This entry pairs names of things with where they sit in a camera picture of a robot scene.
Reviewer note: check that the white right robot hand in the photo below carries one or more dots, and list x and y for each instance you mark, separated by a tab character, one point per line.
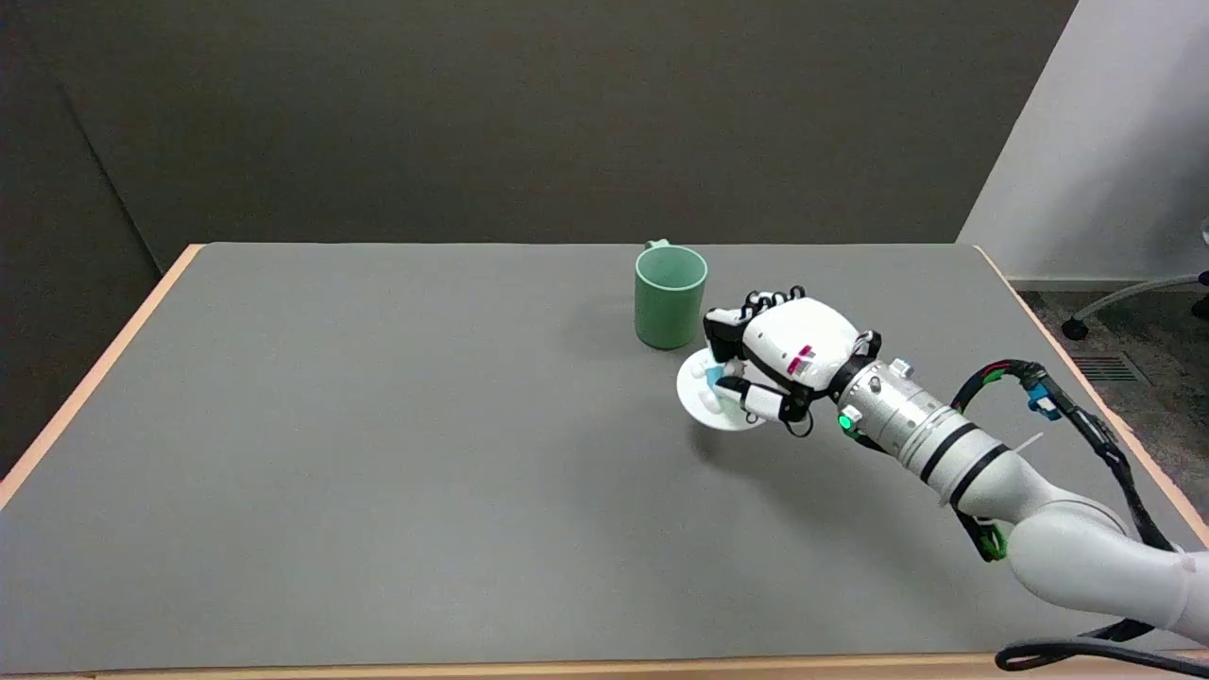
798	349

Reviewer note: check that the white cup lid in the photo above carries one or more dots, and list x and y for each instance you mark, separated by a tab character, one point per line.
704	401

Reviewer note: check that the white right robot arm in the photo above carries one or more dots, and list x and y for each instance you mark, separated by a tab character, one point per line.
982	467

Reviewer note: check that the green cup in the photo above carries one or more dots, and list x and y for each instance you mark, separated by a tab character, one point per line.
669	297

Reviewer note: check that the floor vent grille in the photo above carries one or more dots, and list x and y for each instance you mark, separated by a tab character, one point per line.
1107	368

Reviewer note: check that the office chair base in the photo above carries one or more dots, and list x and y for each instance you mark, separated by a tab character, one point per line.
1138	297

